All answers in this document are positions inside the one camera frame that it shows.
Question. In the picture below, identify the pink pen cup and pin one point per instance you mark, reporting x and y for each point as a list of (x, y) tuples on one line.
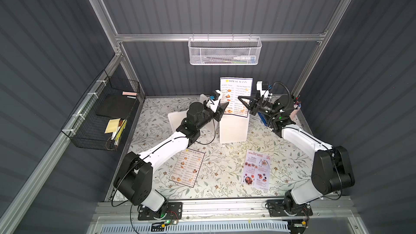
[(297, 107)]

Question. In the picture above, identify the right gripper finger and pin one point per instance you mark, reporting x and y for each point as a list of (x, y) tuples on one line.
[(252, 107), (247, 99)]

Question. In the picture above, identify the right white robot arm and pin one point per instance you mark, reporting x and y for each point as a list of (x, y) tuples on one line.
[(331, 170)]

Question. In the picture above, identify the black wire wall basket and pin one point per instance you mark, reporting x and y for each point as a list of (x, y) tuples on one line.
[(102, 117)]

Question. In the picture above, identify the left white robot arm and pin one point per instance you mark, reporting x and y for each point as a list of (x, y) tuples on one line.
[(135, 176)]

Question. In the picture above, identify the pink special menu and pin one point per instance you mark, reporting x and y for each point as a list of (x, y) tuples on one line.
[(256, 170)]

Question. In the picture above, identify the black notebook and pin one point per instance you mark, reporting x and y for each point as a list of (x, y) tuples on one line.
[(116, 107)]

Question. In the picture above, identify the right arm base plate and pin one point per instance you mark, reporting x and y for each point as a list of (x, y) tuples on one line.
[(282, 207)]

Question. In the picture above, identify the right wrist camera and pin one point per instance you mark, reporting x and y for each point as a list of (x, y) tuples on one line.
[(263, 89)]

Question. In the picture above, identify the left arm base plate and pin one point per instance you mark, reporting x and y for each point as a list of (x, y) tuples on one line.
[(169, 211)]

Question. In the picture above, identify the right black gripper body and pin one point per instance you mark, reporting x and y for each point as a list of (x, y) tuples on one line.
[(256, 105)]

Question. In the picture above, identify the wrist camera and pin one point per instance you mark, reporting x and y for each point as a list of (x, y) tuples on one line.
[(214, 100), (263, 89)]

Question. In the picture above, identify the white tube in basket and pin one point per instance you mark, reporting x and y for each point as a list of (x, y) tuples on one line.
[(245, 60)]

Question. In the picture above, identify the yellow sticky notepad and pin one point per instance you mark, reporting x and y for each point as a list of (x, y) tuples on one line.
[(112, 126)]

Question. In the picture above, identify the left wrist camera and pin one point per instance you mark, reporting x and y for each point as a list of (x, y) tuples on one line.
[(214, 100)]

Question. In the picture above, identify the dim sum menu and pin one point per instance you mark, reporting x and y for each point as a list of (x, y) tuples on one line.
[(187, 167), (231, 89)]

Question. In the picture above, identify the pink eraser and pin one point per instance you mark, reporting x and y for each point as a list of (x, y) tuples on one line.
[(130, 93)]

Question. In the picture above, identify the yellow patterned roll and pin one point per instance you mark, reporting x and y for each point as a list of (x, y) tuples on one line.
[(116, 136)]

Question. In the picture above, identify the white rack panel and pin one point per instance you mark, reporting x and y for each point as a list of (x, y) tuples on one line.
[(207, 113), (179, 124), (233, 129)]

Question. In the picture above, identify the white wire mesh basket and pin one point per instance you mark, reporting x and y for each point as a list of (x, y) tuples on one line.
[(220, 50)]

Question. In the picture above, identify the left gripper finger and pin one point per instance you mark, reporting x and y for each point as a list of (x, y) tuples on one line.
[(222, 107), (219, 116)]

